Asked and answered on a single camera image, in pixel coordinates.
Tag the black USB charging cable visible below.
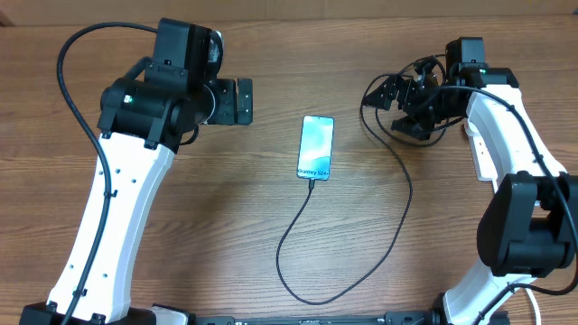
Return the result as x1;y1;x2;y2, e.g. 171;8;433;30
275;54;452;306

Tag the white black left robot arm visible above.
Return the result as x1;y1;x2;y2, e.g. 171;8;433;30
20;18;253;325

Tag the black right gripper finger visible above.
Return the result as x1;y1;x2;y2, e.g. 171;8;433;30
362;75;398;110
391;116;434;141

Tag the Samsung Galaxy S24+ smartphone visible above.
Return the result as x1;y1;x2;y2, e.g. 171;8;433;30
296;116;335;181

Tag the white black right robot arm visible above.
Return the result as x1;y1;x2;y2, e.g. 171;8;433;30
361;37;577;324

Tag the white power strip cord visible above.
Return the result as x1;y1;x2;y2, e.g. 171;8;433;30
523;287;542;325

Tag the white power strip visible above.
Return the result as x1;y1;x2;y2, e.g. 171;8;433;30
464;119;498;181

